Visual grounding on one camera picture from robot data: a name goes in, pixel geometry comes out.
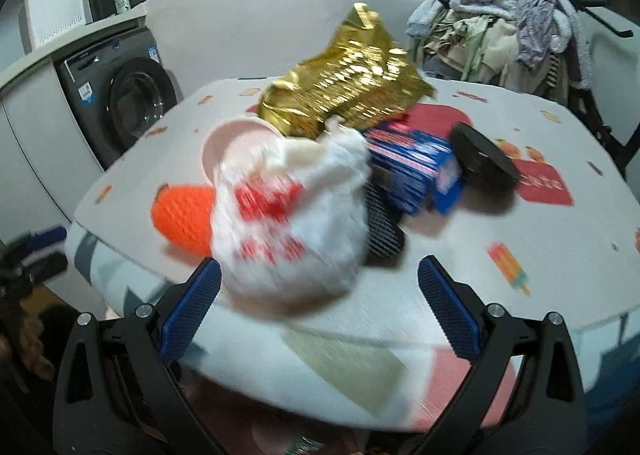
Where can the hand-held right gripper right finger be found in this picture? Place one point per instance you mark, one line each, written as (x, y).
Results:
(450, 311)

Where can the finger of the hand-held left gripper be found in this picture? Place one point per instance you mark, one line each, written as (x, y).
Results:
(40, 271)
(47, 239)

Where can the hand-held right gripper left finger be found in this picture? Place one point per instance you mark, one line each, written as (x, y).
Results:
(194, 306)

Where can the white plastic bag red print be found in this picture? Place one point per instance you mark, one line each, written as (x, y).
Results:
(300, 255)

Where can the blue cardboard box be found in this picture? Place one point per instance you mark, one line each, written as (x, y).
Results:
(405, 160)

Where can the orange knitted item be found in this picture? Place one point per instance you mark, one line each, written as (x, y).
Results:
(180, 215)

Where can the black ribbed comb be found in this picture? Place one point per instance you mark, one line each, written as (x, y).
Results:
(382, 230)

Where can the dark grey washing machine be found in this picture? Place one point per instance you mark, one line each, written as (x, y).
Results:
(130, 105)

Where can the black round lid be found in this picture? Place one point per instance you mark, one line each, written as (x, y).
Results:
(480, 155)

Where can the pink bowl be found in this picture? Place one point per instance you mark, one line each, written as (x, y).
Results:
(225, 140)

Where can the white perforated basket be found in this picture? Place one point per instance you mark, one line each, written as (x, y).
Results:
(55, 10)

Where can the gold foil bag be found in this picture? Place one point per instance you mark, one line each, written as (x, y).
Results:
(340, 85)

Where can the pile of clothes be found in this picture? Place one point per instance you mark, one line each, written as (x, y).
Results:
(500, 35)

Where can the black office chair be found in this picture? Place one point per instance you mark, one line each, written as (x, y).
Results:
(607, 22)

